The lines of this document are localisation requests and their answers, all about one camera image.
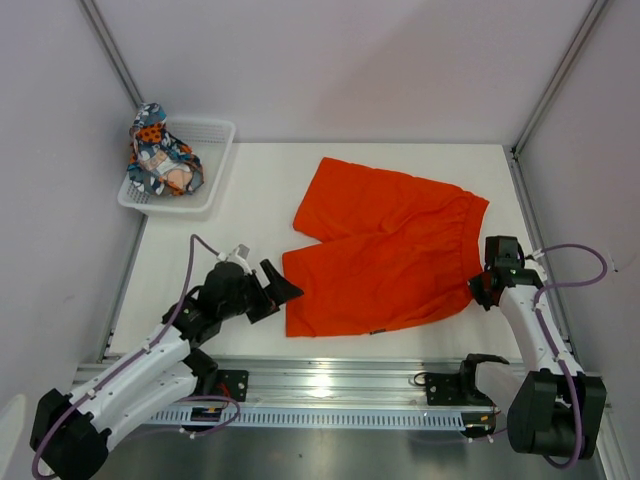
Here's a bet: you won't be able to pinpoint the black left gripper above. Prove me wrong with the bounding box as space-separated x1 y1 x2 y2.
219 259 302 324

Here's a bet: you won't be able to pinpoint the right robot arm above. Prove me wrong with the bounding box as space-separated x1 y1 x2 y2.
456 236 607 470

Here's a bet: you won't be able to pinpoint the white plastic basket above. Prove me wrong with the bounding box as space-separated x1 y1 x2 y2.
117 117 236 220

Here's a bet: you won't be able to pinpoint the aluminium mounting rail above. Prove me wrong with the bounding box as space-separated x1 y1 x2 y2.
218 356 461 410

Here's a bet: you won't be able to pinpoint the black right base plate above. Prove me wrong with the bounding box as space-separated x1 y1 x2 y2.
413 372 494 407

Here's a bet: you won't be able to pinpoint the white slotted cable duct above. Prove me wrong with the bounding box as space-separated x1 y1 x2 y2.
145 405 466 431

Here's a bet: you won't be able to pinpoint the orange shorts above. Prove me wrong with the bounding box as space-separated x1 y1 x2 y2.
282 157 489 337

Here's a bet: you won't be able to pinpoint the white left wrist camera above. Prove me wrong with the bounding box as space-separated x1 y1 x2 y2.
217 244 253 274

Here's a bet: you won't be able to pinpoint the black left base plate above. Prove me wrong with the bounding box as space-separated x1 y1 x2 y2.
201 369 250 402

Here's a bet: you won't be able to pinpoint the patterned multicolour shorts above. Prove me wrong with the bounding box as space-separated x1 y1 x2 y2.
127 103 204 196

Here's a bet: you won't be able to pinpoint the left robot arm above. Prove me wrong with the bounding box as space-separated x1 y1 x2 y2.
30 260 304 479

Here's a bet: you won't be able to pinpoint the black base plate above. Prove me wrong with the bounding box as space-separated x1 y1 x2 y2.
201 369 250 402
413 372 494 407

